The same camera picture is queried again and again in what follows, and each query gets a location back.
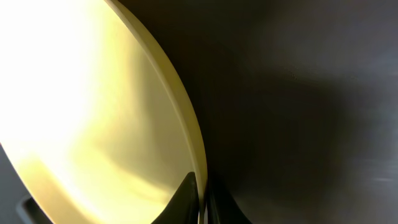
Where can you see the yellow plate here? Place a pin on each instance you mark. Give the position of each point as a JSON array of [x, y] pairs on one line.
[[94, 117]]

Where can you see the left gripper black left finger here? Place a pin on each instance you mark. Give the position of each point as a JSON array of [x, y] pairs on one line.
[[183, 207]]

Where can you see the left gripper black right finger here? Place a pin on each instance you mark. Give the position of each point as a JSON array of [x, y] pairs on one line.
[[222, 208]]

